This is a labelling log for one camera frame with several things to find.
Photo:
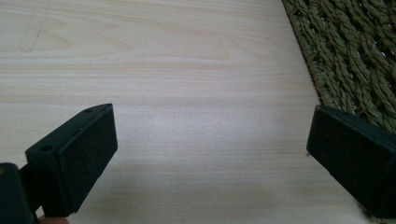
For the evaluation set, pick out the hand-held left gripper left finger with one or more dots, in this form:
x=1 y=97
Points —
x=81 y=158

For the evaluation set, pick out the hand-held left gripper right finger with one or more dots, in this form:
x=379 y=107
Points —
x=355 y=155

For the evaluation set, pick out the woven straw mat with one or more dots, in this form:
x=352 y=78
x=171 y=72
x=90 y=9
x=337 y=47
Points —
x=351 y=53

